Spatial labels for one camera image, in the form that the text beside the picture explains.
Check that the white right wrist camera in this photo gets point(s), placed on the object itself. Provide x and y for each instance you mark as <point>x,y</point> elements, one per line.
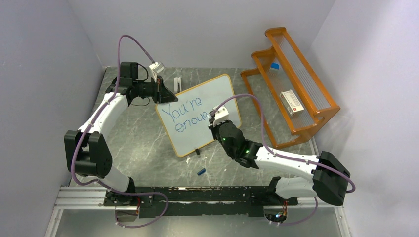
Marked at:
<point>218,115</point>

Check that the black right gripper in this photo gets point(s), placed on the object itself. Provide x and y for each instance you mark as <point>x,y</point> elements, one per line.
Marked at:
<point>214,127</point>

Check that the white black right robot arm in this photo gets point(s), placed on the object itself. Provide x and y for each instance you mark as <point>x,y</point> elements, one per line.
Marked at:
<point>322,176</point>

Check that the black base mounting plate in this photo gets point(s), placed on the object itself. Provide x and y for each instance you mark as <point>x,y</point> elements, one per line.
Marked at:
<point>197,201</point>

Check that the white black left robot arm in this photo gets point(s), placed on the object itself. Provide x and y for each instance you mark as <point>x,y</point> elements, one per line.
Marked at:
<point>88,157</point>

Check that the white whiteboard eraser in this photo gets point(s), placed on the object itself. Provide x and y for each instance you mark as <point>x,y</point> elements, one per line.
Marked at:
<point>177,85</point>

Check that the yellow-framed whiteboard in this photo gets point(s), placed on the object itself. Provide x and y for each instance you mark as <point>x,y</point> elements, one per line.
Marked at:
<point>186,121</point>

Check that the blue marker cap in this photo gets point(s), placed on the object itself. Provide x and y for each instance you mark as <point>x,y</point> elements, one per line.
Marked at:
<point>202,171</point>

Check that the white red box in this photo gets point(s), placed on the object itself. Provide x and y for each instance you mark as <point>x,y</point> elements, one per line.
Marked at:
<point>291,102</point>

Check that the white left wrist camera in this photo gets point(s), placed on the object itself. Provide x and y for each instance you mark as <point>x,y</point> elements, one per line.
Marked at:
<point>156,68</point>

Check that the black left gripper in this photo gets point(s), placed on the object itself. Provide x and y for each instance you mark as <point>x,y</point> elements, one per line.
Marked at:
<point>163,95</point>

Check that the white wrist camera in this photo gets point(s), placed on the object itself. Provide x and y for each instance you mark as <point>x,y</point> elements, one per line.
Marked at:
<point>218,115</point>
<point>156,68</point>

